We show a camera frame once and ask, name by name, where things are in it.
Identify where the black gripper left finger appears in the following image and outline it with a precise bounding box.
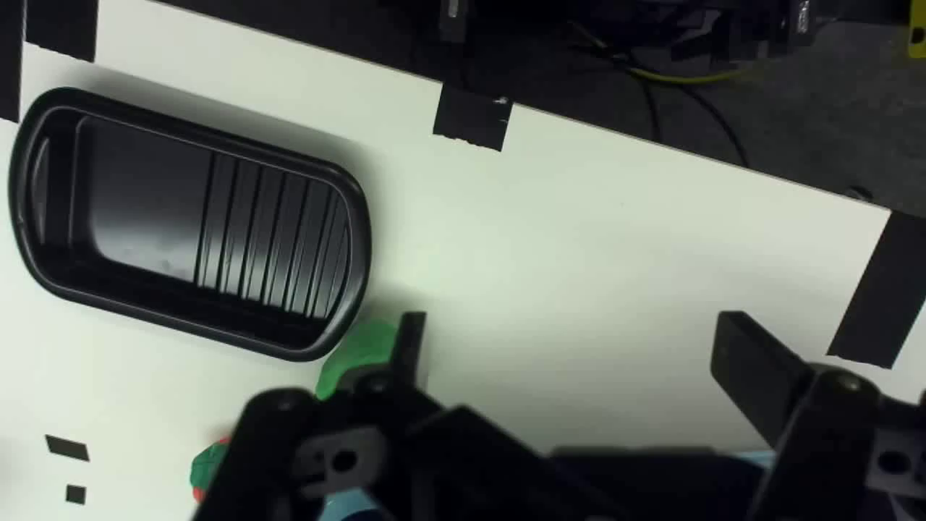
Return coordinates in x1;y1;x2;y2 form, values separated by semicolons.
196;311;581;521

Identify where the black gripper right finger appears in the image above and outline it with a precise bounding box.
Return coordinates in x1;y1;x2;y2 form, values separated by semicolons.
708;311;926;521

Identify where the black tape strip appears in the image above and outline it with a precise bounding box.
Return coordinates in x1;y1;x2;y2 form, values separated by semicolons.
430;80;516;153
22;0;100;65
825;209;926;371
0;0;25;124

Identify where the black ribbed plastic tray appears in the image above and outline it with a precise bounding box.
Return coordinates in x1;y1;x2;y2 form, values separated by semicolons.
5;85;372;366

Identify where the yellow tool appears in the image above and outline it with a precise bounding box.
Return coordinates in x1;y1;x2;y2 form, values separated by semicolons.
906;0;926;65

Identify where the black cable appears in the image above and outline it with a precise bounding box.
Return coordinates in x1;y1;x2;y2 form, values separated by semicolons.
639;75;757;169

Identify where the yellow cable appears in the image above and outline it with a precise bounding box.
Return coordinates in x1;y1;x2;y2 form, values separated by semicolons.
573;24;749;92

